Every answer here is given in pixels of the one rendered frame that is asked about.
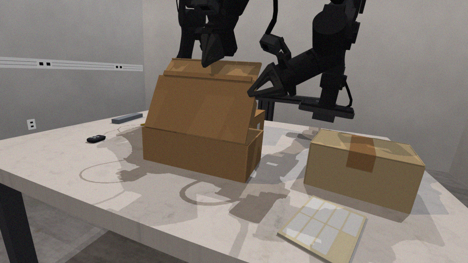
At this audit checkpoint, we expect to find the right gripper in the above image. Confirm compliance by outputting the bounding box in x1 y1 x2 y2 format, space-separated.
193 0 238 68

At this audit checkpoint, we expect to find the black key fob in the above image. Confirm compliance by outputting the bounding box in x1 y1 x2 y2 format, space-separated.
87 135 106 143

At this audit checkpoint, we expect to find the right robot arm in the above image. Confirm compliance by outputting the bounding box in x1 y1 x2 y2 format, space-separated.
176 0 249 59

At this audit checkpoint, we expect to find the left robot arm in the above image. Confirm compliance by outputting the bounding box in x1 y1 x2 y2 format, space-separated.
259 0 366 114

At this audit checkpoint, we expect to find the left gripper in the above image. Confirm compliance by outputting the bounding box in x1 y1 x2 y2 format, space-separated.
247 34 319 98

